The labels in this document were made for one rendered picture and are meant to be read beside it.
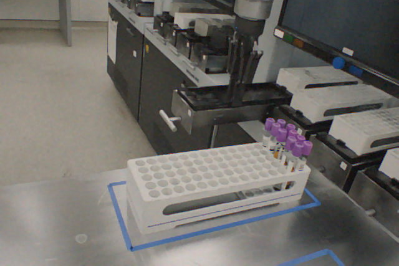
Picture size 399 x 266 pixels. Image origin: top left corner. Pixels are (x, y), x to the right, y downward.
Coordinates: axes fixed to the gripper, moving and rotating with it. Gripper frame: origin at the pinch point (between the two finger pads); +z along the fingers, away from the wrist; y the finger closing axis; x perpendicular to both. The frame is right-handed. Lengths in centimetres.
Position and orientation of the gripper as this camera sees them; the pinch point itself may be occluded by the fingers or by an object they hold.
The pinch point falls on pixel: (235, 91)
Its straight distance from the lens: 95.8
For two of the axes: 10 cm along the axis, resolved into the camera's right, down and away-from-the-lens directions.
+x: -8.9, 1.0, -4.5
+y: -4.4, -4.7, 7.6
